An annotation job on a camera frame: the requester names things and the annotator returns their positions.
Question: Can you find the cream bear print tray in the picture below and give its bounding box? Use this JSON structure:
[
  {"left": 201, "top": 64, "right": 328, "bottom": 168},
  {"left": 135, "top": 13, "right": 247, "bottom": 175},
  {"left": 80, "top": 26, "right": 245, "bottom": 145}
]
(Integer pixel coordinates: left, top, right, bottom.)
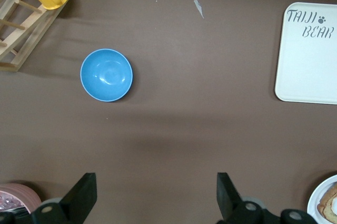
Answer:
[{"left": 274, "top": 2, "right": 337, "bottom": 105}]

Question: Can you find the white round plate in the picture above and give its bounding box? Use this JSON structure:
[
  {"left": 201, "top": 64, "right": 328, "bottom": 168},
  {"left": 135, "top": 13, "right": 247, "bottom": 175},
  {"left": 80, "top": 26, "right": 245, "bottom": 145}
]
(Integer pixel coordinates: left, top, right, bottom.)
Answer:
[{"left": 306, "top": 173, "right": 337, "bottom": 224}]

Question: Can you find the blue bowl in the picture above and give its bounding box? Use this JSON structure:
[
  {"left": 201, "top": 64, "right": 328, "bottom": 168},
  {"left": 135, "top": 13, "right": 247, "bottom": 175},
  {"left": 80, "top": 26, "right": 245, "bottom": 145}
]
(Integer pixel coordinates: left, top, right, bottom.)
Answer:
[{"left": 80, "top": 48, "right": 134, "bottom": 103}]

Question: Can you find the clear crinkled bowl filling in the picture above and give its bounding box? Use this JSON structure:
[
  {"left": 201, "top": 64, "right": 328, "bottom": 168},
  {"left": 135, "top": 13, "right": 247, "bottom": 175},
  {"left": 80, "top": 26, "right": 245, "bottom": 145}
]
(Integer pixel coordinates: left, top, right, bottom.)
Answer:
[{"left": 0, "top": 192, "right": 24, "bottom": 211}]

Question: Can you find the wooden peg drying rack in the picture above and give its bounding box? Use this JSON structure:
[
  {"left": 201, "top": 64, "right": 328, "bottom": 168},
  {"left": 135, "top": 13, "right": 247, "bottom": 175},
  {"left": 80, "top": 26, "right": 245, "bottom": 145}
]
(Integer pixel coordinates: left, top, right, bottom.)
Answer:
[{"left": 0, "top": 0, "right": 81, "bottom": 73}]

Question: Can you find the pink bowl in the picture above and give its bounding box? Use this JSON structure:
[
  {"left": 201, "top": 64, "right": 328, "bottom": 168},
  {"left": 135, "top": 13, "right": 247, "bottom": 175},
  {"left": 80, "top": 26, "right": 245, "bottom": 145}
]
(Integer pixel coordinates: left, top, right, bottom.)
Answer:
[{"left": 0, "top": 183, "right": 42, "bottom": 214}]

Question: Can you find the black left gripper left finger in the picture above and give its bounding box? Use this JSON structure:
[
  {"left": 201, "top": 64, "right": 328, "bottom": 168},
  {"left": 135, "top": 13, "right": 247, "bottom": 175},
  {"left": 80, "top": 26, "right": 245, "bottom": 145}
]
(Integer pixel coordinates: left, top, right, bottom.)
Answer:
[{"left": 31, "top": 172, "right": 97, "bottom": 224}]

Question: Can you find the small white paper scrap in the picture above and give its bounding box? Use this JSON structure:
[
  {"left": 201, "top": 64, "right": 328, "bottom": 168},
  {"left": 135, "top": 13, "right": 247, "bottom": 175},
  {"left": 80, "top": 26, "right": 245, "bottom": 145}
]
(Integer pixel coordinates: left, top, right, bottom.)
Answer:
[{"left": 193, "top": 0, "right": 205, "bottom": 20}]

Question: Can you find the bread slice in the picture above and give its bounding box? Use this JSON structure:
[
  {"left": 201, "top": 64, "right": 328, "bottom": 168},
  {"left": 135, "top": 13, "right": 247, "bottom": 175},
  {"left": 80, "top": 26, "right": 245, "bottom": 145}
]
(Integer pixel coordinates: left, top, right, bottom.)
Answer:
[{"left": 316, "top": 183, "right": 337, "bottom": 224}]

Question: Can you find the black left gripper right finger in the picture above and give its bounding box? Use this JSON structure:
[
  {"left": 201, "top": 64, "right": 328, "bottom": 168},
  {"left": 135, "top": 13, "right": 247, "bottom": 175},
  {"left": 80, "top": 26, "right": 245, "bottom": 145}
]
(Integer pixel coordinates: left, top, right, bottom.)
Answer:
[{"left": 216, "top": 172, "right": 274, "bottom": 224}]

